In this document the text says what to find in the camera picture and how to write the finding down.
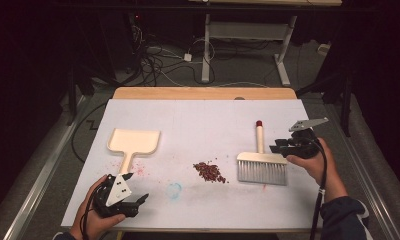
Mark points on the person's right hand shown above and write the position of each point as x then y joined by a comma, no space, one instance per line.
323,170

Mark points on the cream hand brush grey bristles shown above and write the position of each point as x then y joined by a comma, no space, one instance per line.
263,170

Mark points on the metal floor rail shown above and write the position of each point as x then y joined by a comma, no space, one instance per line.
371,186
44,173

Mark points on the person's left hand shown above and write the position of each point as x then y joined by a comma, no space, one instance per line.
89,220

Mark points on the white floor socket box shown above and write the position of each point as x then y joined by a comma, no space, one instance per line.
323,48

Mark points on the cream plastic dustpan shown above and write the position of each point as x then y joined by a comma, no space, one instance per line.
134,141

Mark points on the black stand legs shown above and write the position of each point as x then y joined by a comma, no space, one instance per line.
345,100

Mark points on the grey table grommet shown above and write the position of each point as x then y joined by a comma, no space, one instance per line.
239,98

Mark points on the white power adapter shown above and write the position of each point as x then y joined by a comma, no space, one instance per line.
187,57

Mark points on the white table cover sheet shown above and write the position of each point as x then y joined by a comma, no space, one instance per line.
194,123

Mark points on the wooden table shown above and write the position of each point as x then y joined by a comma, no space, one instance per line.
204,93

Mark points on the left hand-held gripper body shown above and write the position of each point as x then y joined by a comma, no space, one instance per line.
118,193

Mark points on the white metal frame desk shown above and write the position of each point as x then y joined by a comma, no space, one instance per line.
248,30

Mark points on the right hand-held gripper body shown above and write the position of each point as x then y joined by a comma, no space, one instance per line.
304,145

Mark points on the red beans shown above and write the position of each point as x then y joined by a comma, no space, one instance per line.
209,172

